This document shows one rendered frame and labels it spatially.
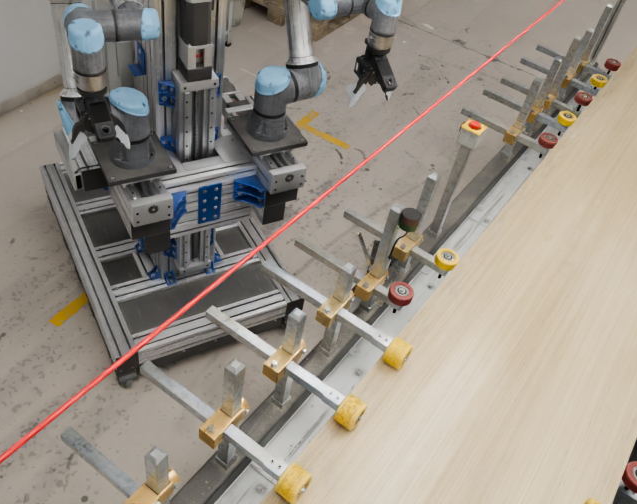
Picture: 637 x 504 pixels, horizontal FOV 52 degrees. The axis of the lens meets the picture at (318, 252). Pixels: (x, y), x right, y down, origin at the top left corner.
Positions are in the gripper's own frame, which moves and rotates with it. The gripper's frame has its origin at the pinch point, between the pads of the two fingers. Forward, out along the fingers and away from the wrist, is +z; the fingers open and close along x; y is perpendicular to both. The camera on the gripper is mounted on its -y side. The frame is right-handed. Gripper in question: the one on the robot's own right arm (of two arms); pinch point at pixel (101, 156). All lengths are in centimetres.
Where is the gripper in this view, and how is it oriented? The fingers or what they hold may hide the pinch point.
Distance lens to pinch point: 179.7
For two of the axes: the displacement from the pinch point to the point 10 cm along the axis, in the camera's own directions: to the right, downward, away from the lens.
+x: -8.7, 2.5, -4.3
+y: -4.8, -6.7, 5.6
